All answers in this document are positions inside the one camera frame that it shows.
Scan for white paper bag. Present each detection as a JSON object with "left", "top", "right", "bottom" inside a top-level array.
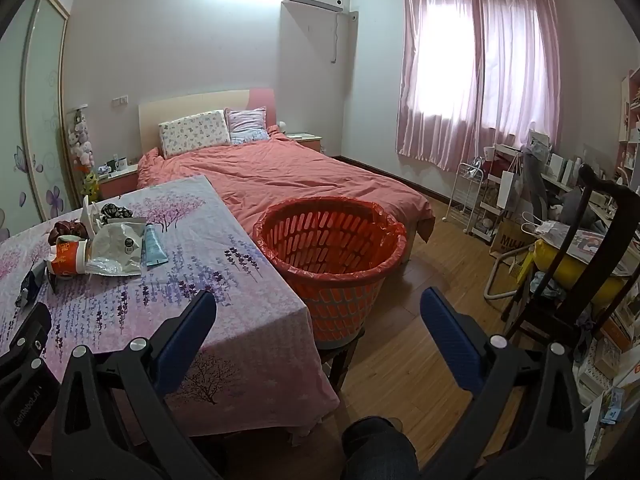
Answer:
[{"left": 497, "top": 170, "right": 523, "bottom": 211}]

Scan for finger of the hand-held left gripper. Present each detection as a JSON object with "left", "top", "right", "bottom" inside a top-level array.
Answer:
[{"left": 0, "top": 302, "right": 53, "bottom": 381}]

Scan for pink and white nightstand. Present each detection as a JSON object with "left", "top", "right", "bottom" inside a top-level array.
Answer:
[
  {"left": 285, "top": 132, "right": 323, "bottom": 153},
  {"left": 97, "top": 165, "right": 141, "bottom": 200}
]

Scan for yellow basin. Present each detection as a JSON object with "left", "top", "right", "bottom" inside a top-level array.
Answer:
[{"left": 532, "top": 237, "right": 631, "bottom": 306}]

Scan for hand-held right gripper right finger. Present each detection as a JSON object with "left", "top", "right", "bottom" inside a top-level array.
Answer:
[{"left": 419, "top": 287, "right": 586, "bottom": 480}]

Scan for person's leg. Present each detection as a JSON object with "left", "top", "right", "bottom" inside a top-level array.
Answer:
[{"left": 340, "top": 417, "right": 421, "bottom": 480}]

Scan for orange plastic laundry basket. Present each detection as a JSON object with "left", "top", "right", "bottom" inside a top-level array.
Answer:
[{"left": 252, "top": 196, "right": 408, "bottom": 348}]

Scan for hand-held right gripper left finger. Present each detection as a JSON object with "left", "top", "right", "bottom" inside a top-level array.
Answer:
[{"left": 50, "top": 289, "right": 218, "bottom": 480}]

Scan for orange paper cup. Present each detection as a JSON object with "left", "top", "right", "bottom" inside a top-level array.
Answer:
[{"left": 45, "top": 239, "right": 93, "bottom": 277}]

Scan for hanging plush toys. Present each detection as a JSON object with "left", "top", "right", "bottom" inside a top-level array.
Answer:
[{"left": 67, "top": 107, "right": 98, "bottom": 196}]

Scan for brown paper bag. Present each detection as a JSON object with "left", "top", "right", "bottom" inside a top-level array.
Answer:
[{"left": 489, "top": 217, "right": 538, "bottom": 261}]

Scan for white wire rack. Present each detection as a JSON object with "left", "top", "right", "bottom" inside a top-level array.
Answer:
[{"left": 445, "top": 160, "right": 486, "bottom": 233}]

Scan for bed with pink quilt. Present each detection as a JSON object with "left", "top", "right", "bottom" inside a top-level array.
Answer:
[{"left": 136, "top": 135, "right": 437, "bottom": 261}]

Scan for white cloth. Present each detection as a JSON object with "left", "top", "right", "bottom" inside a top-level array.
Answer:
[{"left": 80, "top": 195, "right": 103, "bottom": 238}]

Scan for floral purple tablecloth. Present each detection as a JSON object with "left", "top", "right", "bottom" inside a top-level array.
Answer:
[{"left": 0, "top": 175, "right": 341, "bottom": 441}]

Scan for floral white pillow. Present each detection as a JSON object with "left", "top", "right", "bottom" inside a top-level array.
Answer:
[{"left": 158, "top": 109, "right": 232, "bottom": 158}]

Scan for dark wooden chair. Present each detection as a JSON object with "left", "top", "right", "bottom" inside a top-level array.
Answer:
[{"left": 502, "top": 162, "right": 640, "bottom": 361}]

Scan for cream and pink headboard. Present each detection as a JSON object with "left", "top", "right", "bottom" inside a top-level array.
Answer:
[{"left": 137, "top": 87, "right": 278, "bottom": 158}]

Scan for wardrobe with flower doors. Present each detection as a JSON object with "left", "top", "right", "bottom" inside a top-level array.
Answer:
[{"left": 0, "top": 0, "right": 83, "bottom": 241}]

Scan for black and white scrunchie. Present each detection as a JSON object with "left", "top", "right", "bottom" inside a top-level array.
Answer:
[{"left": 97, "top": 202, "right": 133, "bottom": 221}]

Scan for dark wooden stool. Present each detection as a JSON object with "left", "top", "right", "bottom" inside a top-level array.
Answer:
[{"left": 317, "top": 330, "right": 366, "bottom": 393}]

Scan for brown scrunchie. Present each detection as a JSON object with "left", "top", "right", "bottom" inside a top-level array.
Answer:
[{"left": 47, "top": 220, "right": 88, "bottom": 246}]

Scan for blue tube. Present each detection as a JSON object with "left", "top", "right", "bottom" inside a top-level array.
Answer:
[{"left": 142, "top": 224, "right": 169, "bottom": 267}]

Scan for dark mesh cloth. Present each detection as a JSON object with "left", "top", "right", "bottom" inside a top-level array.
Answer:
[{"left": 15, "top": 262, "right": 56, "bottom": 308}]

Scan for striped pink pillow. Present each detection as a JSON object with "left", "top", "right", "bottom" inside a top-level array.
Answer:
[{"left": 225, "top": 106, "right": 271, "bottom": 145}]

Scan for white bookshelf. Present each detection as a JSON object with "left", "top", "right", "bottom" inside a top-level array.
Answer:
[{"left": 617, "top": 67, "right": 640, "bottom": 186}]

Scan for pink curtain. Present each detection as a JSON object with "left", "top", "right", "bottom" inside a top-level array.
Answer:
[{"left": 395, "top": 0, "right": 561, "bottom": 173}]

